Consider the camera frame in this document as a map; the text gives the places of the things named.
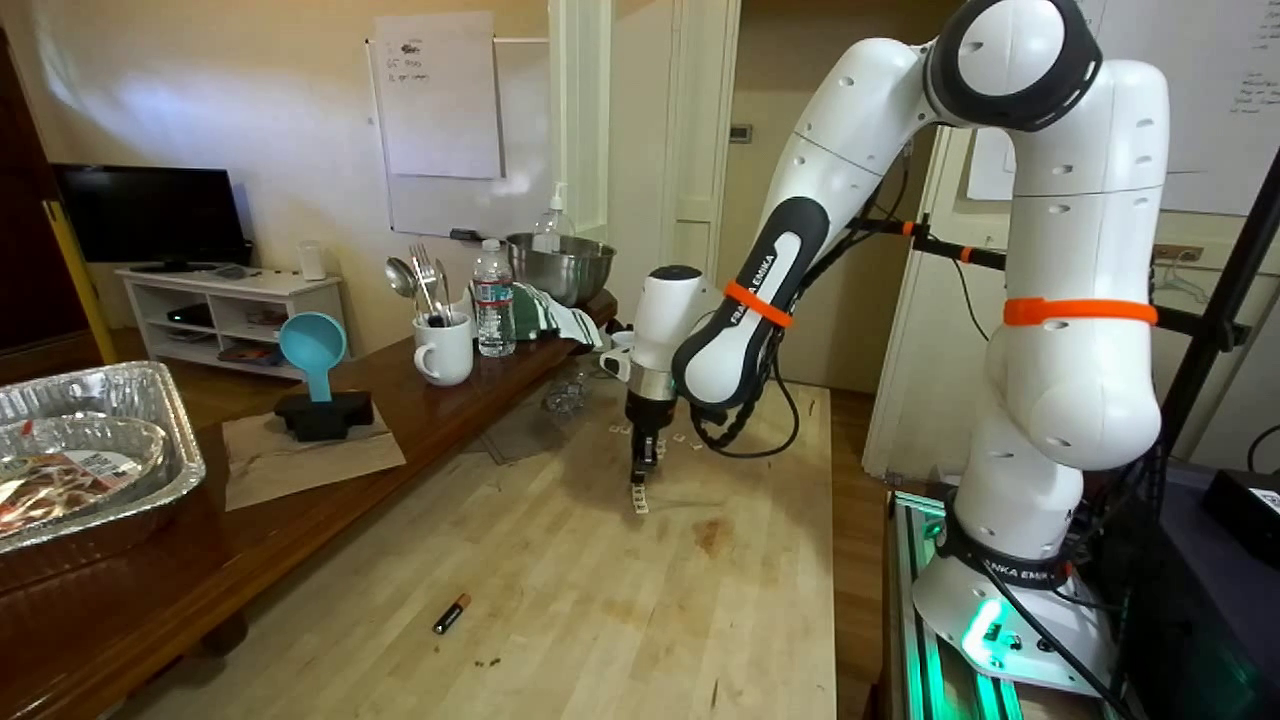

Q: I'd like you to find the black block base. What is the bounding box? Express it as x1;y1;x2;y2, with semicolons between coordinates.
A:
274;391;370;441

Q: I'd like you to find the whiteboard on wall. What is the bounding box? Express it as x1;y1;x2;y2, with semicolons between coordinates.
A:
366;35;553;235

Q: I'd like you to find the dark wooden side table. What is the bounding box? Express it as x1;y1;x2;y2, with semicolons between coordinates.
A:
0;339;581;720

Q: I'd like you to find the white tv shelf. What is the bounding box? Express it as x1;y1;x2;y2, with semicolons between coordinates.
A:
119;273;343;379

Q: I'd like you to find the metal mixing bowl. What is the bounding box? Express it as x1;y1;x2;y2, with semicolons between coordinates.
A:
506;231;616;304

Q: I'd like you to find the small white mug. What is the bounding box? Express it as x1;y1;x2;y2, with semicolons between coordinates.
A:
598;331;633;386

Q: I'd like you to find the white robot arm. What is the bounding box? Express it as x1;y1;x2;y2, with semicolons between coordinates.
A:
627;0;1167;695

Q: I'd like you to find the clear water bottle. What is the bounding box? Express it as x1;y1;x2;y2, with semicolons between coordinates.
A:
471;239;515;357

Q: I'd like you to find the brown paper sheet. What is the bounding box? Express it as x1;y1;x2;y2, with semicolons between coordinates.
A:
219;414;403;513

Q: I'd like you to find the white mug with utensils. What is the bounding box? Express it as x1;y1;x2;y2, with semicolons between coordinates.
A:
410;318;471;388

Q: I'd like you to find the black marker pen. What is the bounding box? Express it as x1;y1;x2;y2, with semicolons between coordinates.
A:
432;595;471;635

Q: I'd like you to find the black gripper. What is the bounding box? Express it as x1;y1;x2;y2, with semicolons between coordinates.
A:
622;397;670;490

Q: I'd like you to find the black television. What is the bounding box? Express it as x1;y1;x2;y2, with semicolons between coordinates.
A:
55;163;252;264

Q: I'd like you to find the white wall paper sheet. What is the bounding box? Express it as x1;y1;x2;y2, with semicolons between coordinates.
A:
370;11;501;179

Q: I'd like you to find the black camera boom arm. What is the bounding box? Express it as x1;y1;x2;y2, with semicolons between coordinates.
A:
863;222;1268;352

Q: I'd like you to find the aluminium foil tray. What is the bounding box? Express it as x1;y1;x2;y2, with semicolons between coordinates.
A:
0;361;208;555

